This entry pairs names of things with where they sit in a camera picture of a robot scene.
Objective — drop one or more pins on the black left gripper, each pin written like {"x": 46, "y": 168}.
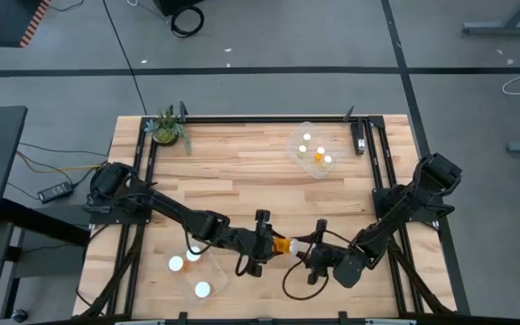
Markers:
{"x": 260, "y": 246}

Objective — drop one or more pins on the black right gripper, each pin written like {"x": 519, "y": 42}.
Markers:
{"x": 321, "y": 262}

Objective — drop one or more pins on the white orange ball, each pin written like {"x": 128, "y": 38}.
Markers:
{"x": 281, "y": 246}

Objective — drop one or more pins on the tall clear greenish pill bottle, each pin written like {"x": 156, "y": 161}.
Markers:
{"x": 327, "y": 159}
{"x": 306, "y": 136}
{"x": 302, "y": 149}

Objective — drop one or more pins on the slim amber pill bottle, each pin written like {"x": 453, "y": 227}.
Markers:
{"x": 320, "y": 151}

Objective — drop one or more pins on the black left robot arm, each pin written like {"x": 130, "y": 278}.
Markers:
{"x": 169, "y": 210}

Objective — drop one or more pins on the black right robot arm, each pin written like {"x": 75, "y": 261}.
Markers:
{"x": 400, "y": 207}

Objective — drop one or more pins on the clear plastic bin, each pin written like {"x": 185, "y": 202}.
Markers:
{"x": 336, "y": 146}
{"x": 217, "y": 275}

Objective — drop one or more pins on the green plant in black pot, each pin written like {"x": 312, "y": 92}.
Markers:
{"x": 166, "y": 133}

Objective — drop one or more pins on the black power adapter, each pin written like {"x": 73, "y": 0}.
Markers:
{"x": 55, "y": 192}

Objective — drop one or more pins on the grey metal desk base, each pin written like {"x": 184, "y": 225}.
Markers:
{"x": 43, "y": 262}

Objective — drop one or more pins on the black floor box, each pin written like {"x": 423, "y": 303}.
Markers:
{"x": 169, "y": 5}

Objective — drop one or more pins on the black caster wheel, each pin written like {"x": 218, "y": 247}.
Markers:
{"x": 18, "y": 315}

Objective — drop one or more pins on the black bracket silver tip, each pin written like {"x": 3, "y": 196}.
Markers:
{"x": 359, "y": 135}

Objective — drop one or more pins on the black metal table frame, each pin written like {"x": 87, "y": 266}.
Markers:
{"x": 242, "y": 119}

